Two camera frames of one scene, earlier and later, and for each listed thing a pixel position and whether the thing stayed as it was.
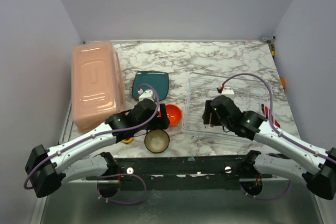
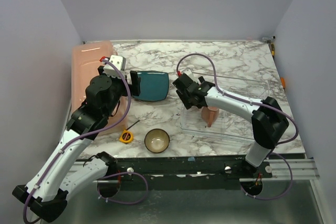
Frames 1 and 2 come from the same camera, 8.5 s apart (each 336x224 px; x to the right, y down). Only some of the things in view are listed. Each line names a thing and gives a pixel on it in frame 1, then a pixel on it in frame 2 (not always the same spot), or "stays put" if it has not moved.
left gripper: [163, 116] to [134, 83]
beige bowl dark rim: [157, 141] stays put
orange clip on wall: [283, 82] stays put
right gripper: [207, 112] to [185, 91]
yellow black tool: [272, 46] stays put
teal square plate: [159, 80] stays put
